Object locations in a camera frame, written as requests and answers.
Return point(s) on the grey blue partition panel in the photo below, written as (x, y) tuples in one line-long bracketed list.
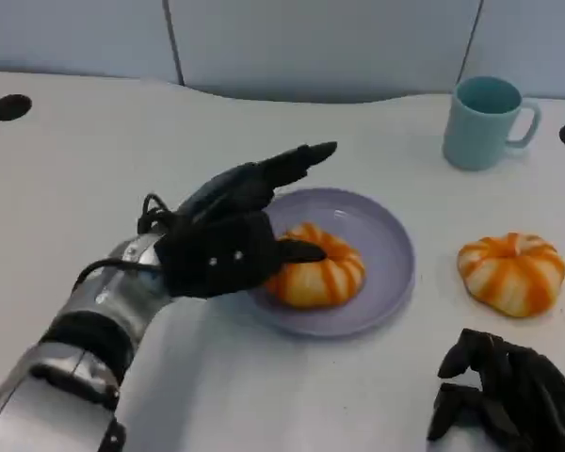
[(75, 33), (320, 47), (532, 37)]

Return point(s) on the pale green mug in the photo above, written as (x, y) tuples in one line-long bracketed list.
[(474, 134)]

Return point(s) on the orange white toy bread roll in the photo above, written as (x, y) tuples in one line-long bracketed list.
[(511, 278), (320, 282)]

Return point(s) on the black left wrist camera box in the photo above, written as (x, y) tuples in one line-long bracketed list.
[(216, 259)]

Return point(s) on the lilac plate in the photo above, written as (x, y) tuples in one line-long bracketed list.
[(381, 263)]

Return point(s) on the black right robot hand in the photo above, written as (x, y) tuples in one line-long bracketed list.
[(532, 400)]

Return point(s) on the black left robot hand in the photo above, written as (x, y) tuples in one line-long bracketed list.
[(245, 188)]

